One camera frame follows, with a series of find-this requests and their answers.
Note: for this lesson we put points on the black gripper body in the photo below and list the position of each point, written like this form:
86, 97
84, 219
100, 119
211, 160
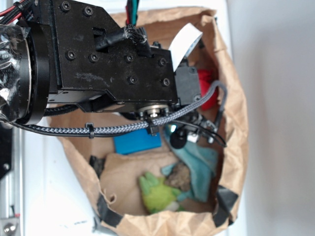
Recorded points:
189, 122

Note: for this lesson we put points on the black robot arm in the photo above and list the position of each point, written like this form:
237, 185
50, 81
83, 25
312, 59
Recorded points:
57, 56

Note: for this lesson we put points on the teal cloth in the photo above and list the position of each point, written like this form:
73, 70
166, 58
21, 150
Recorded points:
202, 163

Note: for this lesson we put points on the brown rock-like object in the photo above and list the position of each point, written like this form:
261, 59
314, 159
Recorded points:
179, 177

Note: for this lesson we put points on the blue rectangular block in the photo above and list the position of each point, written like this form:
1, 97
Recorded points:
136, 141

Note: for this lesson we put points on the red cloth object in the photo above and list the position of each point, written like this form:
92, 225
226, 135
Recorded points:
206, 77

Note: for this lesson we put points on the green plush toy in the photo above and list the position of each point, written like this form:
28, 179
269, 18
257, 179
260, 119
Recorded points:
157, 196

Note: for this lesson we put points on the brown paper bag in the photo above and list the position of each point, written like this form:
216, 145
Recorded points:
110, 180

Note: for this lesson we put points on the aluminium extrusion frame rail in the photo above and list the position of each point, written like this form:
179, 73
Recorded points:
11, 190

